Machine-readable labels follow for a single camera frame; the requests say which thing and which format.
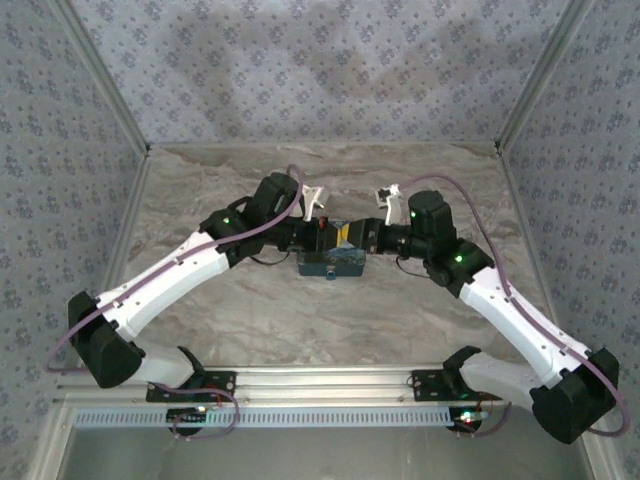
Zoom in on white slotted cable duct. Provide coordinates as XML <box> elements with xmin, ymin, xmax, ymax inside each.
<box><xmin>72</xmin><ymin>405</ymin><xmax>459</xmax><ymax>430</ymax></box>

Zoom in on thin black right gripper wire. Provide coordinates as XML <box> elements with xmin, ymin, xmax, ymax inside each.
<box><xmin>393</xmin><ymin>253</ymin><xmax>429</xmax><ymax>282</ymax></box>

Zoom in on aluminium frame post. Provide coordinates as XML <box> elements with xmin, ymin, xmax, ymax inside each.
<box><xmin>49</xmin><ymin>0</ymin><xmax>153</xmax><ymax>155</ymax></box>
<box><xmin>493</xmin><ymin>0</ymin><xmax>597</xmax><ymax>154</ymax></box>

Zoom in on right controller board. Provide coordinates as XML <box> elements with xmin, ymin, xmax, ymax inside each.
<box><xmin>448</xmin><ymin>406</ymin><xmax>490</xmax><ymax>432</ymax></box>

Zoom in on blue painted box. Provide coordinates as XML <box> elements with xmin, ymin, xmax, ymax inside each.
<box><xmin>296</xmin><ymin>246</ymin><xmax>369</xmax><ymax>281</ymax></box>

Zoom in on left controller board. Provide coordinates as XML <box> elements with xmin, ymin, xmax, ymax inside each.
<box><xmin>166</xmin><ymin>406</ymin><xmax>210</xmax><ymax>432</ymax></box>

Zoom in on aluminium mounting rail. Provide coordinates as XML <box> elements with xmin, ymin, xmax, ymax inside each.
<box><xmin>55</xmin><ymin>364</ymin><xmax>506</xmax><ymax>404</ymax></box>

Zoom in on controller board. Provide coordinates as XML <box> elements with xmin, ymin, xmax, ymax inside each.
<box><xmin>166</xmin><ymin>406</ymin><xmax>210</xmax><ymax>432</ymax></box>
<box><xmin>448</xmin><ymin>406</ymin><xmax>490</xmax><ymax>432</ymax></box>

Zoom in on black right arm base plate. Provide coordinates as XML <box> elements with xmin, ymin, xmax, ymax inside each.
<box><xmin>411</xmin><ymin>368</ymin><xmax>504</xmax><ymax>403</ymax></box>

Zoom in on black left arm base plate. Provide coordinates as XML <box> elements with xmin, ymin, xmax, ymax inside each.
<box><xmin>146</xmin><ymin>369</ymin><xmax>237</xmax><ymax>403</ymax></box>

